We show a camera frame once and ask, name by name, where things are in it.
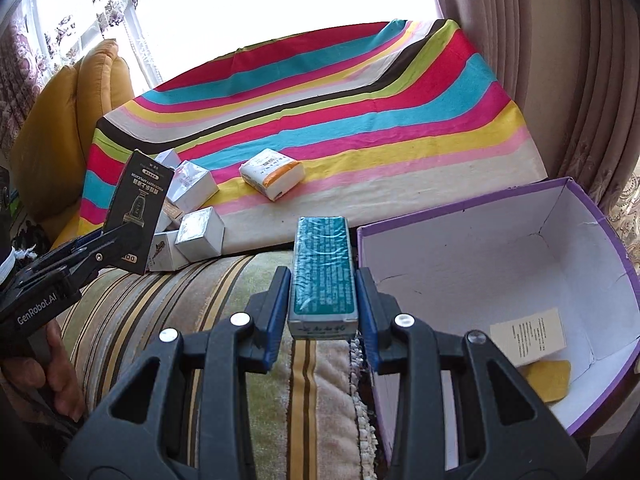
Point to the black product box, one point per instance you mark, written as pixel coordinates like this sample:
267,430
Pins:
135,208

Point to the person's left hand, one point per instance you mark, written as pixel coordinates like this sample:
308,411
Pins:
27,374

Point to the small silver white box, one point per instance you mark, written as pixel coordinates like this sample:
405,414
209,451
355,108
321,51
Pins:
201,235

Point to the beige pleated curtain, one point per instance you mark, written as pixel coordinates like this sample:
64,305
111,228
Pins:
573,68

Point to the striped colourful cloth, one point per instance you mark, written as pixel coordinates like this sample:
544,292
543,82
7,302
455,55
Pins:
386,118

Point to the purple cardboard box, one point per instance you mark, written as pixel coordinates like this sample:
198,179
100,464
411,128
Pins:
506,255

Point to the white orange tissue pack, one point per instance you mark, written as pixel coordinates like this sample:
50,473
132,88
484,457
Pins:
272,173

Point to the cream text box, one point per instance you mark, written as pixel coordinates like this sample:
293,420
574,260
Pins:
529,339

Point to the teal medicine box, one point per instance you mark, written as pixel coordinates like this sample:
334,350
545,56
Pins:
322,304

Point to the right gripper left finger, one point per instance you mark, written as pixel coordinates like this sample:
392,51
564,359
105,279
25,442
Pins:
180,411

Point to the white box with bird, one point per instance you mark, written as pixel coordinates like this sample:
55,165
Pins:
164,255

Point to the yellow sponge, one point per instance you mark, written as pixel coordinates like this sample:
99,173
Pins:
549,379

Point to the white box behind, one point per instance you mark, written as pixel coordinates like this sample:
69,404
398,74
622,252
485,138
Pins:
168,158

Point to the white blue medicine box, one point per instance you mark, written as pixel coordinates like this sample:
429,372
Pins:
191,187

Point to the floral sheer curtain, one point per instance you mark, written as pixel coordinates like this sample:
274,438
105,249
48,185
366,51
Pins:
38,37

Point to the striped sofa cushion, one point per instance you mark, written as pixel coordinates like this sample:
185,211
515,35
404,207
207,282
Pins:
307,418

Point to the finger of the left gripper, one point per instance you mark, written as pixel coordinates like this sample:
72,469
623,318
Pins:
81,259

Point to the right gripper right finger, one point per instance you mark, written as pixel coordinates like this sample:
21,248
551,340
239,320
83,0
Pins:
464,411

